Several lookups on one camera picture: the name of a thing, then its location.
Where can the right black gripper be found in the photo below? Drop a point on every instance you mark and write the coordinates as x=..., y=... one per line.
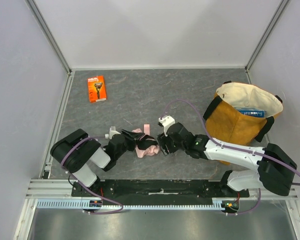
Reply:
x=165, y=142

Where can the pink folding umbrella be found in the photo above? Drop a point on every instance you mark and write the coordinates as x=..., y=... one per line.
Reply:
x=147, y=146

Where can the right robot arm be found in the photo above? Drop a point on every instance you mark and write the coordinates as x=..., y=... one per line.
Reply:
x=267, y=167

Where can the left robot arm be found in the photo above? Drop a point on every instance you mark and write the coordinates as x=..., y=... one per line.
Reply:
x=74, y=151

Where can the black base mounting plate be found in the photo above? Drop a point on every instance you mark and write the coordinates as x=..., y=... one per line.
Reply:
x=164, y=191

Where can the orange Gillette razor box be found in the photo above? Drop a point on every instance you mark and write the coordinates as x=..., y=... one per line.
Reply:
x=96, y=89

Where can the orange canvas tote bag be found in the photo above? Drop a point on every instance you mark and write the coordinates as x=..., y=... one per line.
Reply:
x=223, y=120

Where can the blue Harry's razor box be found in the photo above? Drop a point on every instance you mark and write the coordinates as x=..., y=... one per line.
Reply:
x=251, y=111

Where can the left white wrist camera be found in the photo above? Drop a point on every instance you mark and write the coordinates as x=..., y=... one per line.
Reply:
x=112, y=133

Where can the white slotted cable duct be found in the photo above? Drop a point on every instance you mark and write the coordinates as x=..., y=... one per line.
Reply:
x=87, y=204

